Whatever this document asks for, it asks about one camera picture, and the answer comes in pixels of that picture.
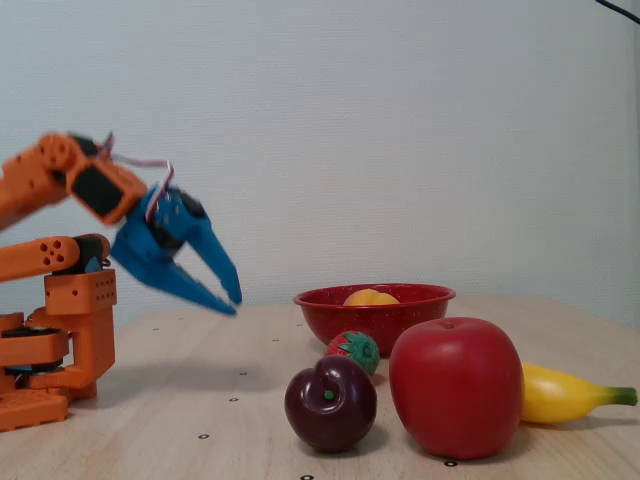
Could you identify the dark purple toy plum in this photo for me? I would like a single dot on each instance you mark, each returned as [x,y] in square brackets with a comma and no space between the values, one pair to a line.
[330,405]

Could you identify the red speckled enamel bowl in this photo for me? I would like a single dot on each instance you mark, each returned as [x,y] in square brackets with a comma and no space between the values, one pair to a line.
[390,322]

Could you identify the red toy apple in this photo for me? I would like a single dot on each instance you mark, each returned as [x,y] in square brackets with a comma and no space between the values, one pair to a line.
[457,387]

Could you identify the orange robot base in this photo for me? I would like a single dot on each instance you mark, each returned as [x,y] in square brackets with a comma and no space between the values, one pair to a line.
[75,325]

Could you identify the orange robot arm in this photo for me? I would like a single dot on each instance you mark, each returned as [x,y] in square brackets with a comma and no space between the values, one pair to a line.
[35,185]

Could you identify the yellow toy banana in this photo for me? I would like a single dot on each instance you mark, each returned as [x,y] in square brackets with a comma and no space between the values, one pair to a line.
[560,397]

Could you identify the red toy strawberry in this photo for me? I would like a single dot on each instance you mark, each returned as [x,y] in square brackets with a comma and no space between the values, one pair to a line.
[356,347]

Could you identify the yellow orange toy peach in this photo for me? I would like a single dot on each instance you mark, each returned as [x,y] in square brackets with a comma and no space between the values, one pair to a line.
[371,298]

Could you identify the blue gripper with motor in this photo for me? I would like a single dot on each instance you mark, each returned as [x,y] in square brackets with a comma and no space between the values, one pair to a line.
[145,245]

